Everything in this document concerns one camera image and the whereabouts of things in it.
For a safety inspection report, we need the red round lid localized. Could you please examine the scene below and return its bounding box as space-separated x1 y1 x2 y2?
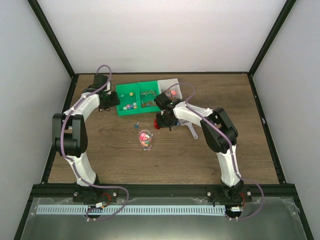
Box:
153 119 161 130

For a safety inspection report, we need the lilac slotted plastic scoop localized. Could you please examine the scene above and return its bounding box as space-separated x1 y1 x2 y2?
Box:
178 119 199 139

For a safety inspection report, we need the green bin with star candies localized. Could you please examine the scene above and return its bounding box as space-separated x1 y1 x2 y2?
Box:
116 83 140 117

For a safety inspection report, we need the green bin with square lollipops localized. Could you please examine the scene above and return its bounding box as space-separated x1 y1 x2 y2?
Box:
137 80 160 114

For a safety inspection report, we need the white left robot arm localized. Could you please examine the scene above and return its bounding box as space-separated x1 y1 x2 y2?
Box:
52 74 120 202

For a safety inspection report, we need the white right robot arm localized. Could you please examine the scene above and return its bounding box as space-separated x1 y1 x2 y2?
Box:
154 93 244 202

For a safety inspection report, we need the white bin with swirl lollipops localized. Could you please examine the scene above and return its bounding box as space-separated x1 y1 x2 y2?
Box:
157 78 183 101

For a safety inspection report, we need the clear plastic jar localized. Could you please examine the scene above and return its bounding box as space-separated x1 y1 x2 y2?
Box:
138 129 153 151

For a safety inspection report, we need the black front mounting rail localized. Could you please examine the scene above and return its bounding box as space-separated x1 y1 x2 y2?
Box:
29 183 298 204

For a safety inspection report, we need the black enclosure frame post left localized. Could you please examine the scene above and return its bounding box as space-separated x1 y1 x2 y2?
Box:
26 0 76 76

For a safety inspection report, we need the black enclosure frame post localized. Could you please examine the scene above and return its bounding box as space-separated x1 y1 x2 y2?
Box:
248 0 297 76
26 0 76 76

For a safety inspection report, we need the light blue slotted cable duct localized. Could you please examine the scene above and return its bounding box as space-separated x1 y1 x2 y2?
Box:
36 204 226 216

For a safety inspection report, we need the black enclosure frame post right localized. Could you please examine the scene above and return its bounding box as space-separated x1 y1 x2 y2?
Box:
248 0 297 76

